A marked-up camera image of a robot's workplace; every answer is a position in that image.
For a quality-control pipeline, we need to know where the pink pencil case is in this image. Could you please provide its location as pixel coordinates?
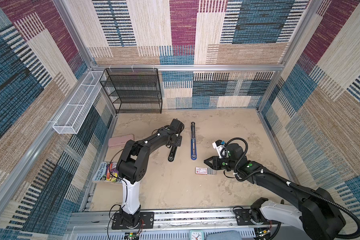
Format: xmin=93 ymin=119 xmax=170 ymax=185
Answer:
xmin=108 ymin=134 xmax=135 ymax=148

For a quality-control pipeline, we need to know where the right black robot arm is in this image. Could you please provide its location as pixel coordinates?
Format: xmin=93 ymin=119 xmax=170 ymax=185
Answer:
xmin=204 ymin=138 xmax=360 ymax=240

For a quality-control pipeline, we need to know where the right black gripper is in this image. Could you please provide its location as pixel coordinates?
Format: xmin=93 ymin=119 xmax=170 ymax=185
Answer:
xmin=203 ymin=155 xmax=238 ymax=171

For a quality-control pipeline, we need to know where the aluminium mounting rail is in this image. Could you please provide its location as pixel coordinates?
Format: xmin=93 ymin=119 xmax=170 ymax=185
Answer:
xmin=65 ymin=204 xmax=319 ymax=232

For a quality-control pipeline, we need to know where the red white staples box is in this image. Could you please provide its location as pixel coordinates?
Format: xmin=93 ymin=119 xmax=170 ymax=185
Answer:
xmin=195 ymin=167 xmax=217 ymax=175

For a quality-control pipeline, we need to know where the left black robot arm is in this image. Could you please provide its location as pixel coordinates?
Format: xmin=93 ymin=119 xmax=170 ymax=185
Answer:
xmin=117 ymin=121 xmax=184 ymax=227

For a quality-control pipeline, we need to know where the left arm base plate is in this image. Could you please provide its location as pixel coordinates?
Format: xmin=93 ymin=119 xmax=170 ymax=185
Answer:
xmin=111 ymin=212 xmax=155 ymax=230

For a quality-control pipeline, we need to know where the black stapler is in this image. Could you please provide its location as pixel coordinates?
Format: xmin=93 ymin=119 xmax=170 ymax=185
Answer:
xmin=168 ymin=146 xmax=178 ymax=162

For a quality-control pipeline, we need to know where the white wire mesh basket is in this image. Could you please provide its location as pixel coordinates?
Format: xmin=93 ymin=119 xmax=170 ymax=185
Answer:
xmin=53 ymin=71 xmax=103 ymax=135

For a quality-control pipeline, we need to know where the colourful magazine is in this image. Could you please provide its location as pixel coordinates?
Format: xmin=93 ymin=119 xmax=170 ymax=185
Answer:
xmin=92 ymin=162 xmax=121 ymax=184

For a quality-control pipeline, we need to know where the small teal clock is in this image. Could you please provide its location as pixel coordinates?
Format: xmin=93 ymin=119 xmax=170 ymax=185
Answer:
xmin=190 ymin=230 xmax=204 ymax=240

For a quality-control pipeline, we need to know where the blue stapler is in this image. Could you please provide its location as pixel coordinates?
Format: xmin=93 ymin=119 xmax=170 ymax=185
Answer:
xmin=191 ymin=122 xmax=197 ymax=161

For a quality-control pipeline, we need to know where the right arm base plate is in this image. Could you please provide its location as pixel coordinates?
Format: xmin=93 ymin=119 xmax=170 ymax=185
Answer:
xmin=233 ymin=206 xmax=278 ymax=226

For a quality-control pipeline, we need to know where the black wire shelf rack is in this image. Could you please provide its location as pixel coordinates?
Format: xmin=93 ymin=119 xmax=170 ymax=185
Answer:
xmin=100 ymin=68 xmax=163 ymax=114

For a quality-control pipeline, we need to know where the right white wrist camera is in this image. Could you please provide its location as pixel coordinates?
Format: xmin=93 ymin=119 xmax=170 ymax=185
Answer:
xmin=213 ymin=140 xmax=228 ymax=159

